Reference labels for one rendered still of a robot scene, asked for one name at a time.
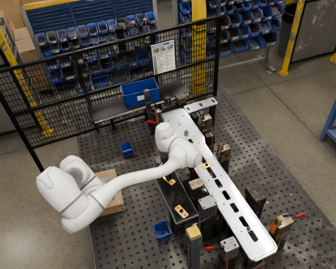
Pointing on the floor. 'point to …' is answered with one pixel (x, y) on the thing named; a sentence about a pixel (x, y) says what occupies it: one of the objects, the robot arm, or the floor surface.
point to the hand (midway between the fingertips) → (168, 175)
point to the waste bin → (286, 28)
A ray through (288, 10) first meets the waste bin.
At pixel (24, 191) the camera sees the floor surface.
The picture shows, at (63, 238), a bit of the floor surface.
